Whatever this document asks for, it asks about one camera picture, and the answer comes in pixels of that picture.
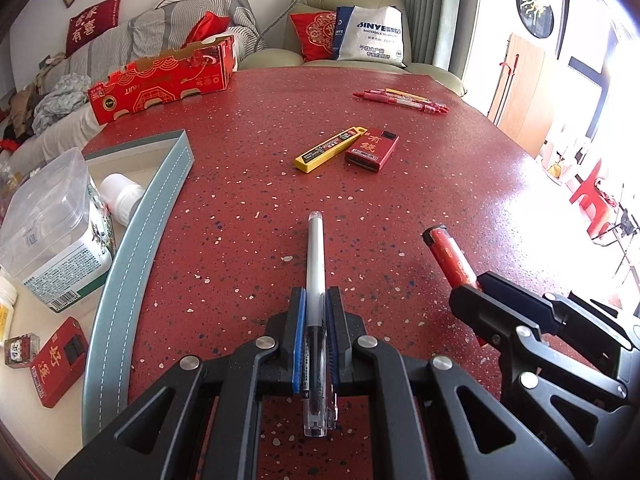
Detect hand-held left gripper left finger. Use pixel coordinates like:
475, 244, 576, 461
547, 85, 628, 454
55, 287, 308, 480

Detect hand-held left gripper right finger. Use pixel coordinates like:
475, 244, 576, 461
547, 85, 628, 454
324, 286, 578, 480

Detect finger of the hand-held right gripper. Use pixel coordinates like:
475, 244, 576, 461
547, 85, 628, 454
477, 271, 640, 361
448, 284, 630, 466

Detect silver pen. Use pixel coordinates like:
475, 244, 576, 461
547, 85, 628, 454
302, 211, 341, 438

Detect red tube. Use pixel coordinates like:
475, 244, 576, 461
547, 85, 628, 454
421, 225, 488, 348

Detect grey-blue leather tray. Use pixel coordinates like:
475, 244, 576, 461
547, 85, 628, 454
0, 130, 195, 453

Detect red box gold characters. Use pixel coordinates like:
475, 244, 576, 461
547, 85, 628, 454
30, 316, 90, 408

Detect small dark red bottle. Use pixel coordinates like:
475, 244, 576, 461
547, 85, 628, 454
4, 332, 41, 368

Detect clear plastic container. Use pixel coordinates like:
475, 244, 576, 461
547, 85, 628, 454
0, 147, 117, 314

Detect red plastic chair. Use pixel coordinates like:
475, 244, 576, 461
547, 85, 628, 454
570, 157, 618, 238

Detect yellow blade box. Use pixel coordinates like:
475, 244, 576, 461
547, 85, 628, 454
294, 127, 366, 173

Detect red box black characters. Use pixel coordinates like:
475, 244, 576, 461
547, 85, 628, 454
344, 129, 400, 172

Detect wooden board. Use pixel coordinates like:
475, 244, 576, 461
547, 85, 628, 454
487, 32, 556, 158

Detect white plastic bottle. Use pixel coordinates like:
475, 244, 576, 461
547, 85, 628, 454
98, 172, 147, 227

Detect red pen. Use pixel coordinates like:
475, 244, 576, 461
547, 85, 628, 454
367, 89, 448, 111
352, 91, 401, 104
395, 97, 448, 114

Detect beige armchair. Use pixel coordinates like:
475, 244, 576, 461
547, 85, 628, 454
240, 0, 468, 98

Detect white jar yellow label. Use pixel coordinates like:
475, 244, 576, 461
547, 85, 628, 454
0, 280, 18, 356

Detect red cardboard box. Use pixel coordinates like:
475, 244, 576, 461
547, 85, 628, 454
87, 35, 236, 126

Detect red embroidered cushion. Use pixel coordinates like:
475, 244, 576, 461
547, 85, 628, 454
289, 10, 338, 62

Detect white and blue tote bag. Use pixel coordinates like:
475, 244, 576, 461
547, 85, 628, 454
332, 5, 407, 63

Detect sofa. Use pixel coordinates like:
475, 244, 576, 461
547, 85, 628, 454
10, 0, 266, 171

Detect plain red cushion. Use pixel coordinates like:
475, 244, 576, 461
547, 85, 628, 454
185, 10, 233, 46

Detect green curtain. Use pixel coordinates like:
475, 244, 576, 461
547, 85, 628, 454
397, 0, 463, 73

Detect pile of clothes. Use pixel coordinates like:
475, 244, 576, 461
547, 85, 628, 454
32, 72, 91, 133

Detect grey striped blanket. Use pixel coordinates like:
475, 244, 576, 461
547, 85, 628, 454
65, 0, 266, 91

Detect red pillow white characters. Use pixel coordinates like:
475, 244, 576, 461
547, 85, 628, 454
65, 0, 123, 58

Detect round black wall art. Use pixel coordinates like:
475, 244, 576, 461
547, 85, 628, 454
515, 0, 555, 40

